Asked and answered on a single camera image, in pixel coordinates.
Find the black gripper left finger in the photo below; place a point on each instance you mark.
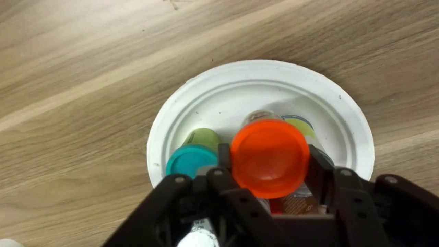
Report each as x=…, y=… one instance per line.
x=182, y=201

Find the white pill bottle blue label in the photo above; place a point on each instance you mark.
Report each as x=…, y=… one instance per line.
x=199, y=237

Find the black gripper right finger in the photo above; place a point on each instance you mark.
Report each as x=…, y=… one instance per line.
x=379, y=215

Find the white paper plate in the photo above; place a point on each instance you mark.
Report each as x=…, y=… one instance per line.
x=228, y=97

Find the teal lid small tub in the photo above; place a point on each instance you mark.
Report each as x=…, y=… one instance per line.
x=191, y=161

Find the orange lid dough tub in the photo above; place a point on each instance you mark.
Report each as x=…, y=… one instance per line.
x=269, y=159

